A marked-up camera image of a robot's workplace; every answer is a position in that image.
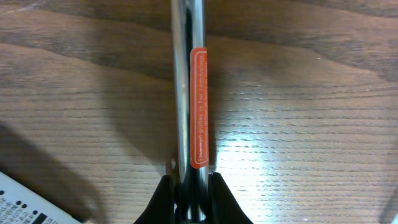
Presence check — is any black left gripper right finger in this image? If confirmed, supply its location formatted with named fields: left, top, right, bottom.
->
left=209, top=172, right=253, bottom=224

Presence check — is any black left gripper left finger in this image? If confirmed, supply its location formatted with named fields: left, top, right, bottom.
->
left=134, top=175, right=175, bottom=224

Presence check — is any teal white cardboard box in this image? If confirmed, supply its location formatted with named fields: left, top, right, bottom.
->
left=0, top=173, right=81, bottom=224

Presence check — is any small black handled hammer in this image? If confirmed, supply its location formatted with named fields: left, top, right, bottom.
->
left=171, top=0, right=209, bottom=223

